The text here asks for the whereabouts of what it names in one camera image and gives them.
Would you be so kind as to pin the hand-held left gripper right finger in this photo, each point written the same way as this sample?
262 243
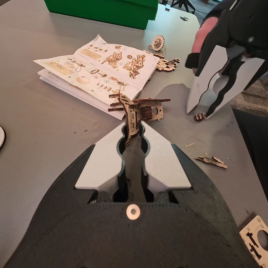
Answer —
167 167

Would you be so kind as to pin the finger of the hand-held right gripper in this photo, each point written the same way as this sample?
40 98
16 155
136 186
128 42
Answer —
203 83
236 81

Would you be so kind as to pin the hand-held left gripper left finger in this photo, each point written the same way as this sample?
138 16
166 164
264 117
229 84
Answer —
98 167

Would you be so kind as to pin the small round wooden hub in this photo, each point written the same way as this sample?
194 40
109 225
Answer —
200 116

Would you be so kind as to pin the wooden buggy model chassis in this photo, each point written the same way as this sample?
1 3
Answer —
129 117

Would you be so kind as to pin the wooden parts sheet round holes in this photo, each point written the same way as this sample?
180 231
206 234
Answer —
254 225

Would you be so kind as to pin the flat wooden side panel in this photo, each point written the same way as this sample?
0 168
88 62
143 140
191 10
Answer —
167 63

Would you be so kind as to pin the wooden scrap pieces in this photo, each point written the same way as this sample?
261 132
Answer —
209 161

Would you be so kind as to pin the stacked wooden gear wheel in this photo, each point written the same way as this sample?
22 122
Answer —
158 43

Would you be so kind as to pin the white instruction booklet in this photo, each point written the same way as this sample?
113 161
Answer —
94 69

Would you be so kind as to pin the white desk lamp stand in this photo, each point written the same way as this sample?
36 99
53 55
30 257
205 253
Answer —
1 136

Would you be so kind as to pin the green plastic bin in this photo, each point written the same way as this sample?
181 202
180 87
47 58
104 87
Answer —
100 10

